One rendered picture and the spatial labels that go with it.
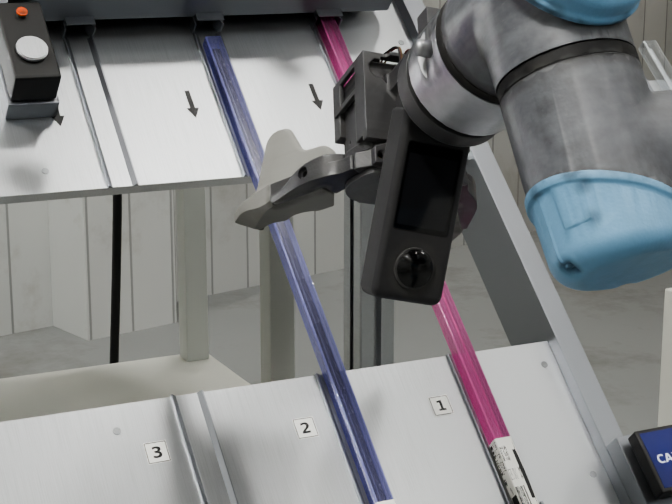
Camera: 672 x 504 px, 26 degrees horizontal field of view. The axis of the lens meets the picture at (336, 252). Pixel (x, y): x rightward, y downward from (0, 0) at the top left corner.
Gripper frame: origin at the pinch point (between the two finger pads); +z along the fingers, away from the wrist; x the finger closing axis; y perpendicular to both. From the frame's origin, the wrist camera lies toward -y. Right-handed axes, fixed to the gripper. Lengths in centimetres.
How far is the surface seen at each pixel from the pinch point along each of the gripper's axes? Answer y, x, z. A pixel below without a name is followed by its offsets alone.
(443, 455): -13.0, -10.0, 5.9
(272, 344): 13, -15, 57
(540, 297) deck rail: 0.7, -19.9, 7.1
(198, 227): 34, -12, 75
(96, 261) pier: 118, -45, 290
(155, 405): -10.4, 11.0, 7.4
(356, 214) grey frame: 20.3, -17.2, 37.0
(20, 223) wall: 131, -24, 299
